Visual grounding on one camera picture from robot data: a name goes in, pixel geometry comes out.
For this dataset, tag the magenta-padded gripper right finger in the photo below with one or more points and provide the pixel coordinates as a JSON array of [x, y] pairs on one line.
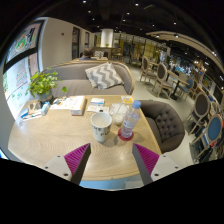
[[146, 159]]

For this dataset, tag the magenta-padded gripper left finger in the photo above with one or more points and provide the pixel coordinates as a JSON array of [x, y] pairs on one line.
[[77, 159]]

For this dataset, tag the clear blue-capped water bottle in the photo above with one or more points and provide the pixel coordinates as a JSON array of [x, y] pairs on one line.
[[130, 121]]

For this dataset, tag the flat round red coaster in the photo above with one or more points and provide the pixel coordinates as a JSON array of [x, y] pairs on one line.
[[120, 136]]

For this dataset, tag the white mug with dark lettering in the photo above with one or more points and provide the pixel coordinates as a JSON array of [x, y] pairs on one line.
[[101, 130]]

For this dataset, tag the dark grey tufted armchair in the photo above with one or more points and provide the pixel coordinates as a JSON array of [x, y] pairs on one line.
[[166, 125]]

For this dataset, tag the clear drinking glass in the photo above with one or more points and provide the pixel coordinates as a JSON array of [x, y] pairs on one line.
[[117, 115]]

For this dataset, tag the white rectangular box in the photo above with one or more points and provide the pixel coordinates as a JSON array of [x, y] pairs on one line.
[[77, 105]]

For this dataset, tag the small light blue box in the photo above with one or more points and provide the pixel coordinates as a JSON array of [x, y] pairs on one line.
[[45, 108]]

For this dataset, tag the white and teal tube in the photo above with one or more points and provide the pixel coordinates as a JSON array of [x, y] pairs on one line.
[[33, 116]]

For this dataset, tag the yellow card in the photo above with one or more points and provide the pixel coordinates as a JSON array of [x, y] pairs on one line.
[[127, 99]]

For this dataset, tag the brown wooden card stand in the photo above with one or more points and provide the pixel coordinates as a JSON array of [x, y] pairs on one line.
[[34, 106]]

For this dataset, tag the blue and white flat box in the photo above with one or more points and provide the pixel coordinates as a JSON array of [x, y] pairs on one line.
[[24, 113]]

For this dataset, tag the green potted plant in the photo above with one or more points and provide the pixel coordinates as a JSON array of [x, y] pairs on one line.
[[42, 82]]

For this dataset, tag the group of round-backed dining chairs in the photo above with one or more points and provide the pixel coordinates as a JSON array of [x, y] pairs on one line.
[[163, 76]]

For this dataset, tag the grey curved sofa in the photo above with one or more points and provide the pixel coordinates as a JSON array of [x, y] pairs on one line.
[[73, 75]]

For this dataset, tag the grey white chevron cushion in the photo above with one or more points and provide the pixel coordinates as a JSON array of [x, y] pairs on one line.
[[104, 76]]

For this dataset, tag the window with colourful decals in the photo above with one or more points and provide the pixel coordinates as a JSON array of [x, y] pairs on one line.
[[21, 70]]

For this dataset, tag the person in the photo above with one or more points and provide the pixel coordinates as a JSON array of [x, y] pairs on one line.
[[86, 54]]

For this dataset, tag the group of ceiling spot lights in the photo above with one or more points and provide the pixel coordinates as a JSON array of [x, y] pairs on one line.
[[140, 16]]

